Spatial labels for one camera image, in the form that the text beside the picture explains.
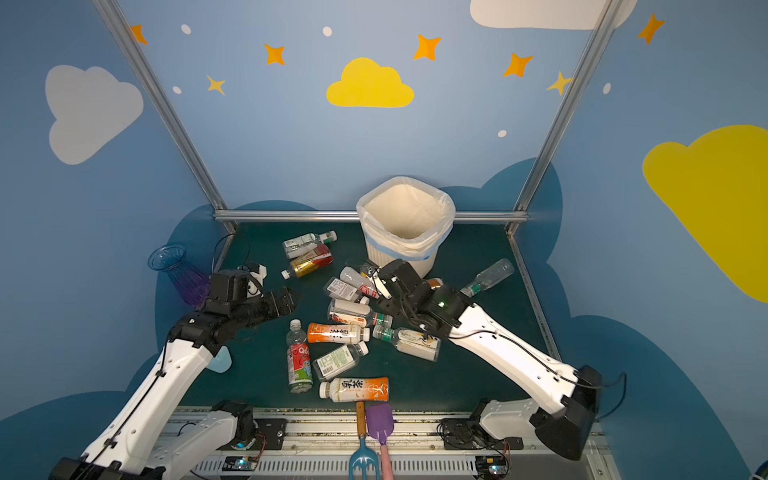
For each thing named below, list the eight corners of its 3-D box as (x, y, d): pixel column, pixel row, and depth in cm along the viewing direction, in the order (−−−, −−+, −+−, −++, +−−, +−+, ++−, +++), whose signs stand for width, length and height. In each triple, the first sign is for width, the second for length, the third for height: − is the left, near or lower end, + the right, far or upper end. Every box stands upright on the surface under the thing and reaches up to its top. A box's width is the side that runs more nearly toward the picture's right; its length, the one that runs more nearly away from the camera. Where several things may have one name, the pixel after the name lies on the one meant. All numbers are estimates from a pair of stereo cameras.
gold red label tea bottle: (285, 283, 104) (282, 276, 101) (279, 269, 108) (276, 262, 104) (335, 262, 110) (333, 255, 107) (327, 249, 114) (326, 242, 111)
